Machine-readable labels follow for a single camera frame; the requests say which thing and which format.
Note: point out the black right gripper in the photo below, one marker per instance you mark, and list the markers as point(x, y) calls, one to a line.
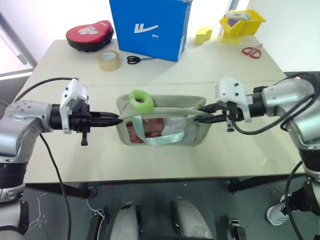
point(236, 115)

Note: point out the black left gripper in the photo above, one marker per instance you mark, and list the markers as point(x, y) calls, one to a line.
point(81, 120)

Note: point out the sage green tote bag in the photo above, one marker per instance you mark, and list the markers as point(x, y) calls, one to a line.
point(175, 102)

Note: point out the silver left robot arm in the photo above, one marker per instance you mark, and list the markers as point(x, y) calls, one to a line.
point(22, 117)

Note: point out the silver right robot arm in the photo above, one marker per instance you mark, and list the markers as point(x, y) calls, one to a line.
point(287, 97)

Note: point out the clear packing tape roll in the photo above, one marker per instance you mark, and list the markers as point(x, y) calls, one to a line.
point(108, 63)

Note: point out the yellow foam block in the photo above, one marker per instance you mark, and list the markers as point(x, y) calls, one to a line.
point(202, 35)

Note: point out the red and black case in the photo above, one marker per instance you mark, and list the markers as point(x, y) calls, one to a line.
point(87, 33)

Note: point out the yellow plastic bin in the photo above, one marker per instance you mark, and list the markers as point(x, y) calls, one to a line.
point(246, 27)

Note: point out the purple item in bin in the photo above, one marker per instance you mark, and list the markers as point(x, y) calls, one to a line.
point(232, 22)

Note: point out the white tool in bin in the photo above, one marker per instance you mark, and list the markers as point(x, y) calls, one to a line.
point(236, 15)

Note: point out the grey rounded robot leg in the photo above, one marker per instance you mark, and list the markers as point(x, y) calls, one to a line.
point(126, 222)
point(190, 220)

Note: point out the blue cardboard box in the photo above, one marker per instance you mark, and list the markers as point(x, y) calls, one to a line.
point(155, 15)

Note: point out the white sneaker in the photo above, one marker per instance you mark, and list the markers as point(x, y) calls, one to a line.
point(277, 213)

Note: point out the dark trouser leg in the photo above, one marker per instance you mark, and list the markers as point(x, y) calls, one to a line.
point(306, 200)

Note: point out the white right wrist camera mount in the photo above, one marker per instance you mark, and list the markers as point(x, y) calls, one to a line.
point(232, 91)

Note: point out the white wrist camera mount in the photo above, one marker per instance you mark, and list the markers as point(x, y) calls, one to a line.
point(232, 91)
point(71, 96)

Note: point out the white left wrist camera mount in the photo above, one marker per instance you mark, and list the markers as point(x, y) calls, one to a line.
point(71, 96)

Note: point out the black table frame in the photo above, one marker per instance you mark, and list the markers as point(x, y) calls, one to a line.
point(57, 190)

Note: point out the grey metal door frame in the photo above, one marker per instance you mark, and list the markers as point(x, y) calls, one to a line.
point(15, 42)

